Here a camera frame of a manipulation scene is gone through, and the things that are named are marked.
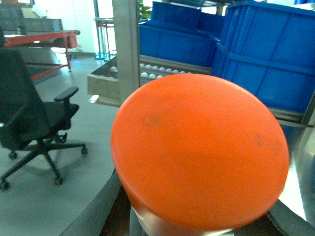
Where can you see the orange cylindrical capacitor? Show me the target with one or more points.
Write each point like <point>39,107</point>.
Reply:
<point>197,154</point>

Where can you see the stainless steel roller rack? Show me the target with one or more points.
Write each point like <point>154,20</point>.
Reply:
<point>119,77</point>

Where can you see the rear blue plastic bin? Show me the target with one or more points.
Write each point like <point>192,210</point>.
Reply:
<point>180,33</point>

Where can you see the black office chair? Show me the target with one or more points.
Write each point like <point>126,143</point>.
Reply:
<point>26,122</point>

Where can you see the large blue plastic bin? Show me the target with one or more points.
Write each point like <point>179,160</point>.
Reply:
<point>269,50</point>

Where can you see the red metal frame table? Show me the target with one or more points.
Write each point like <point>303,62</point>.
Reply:
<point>65,39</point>

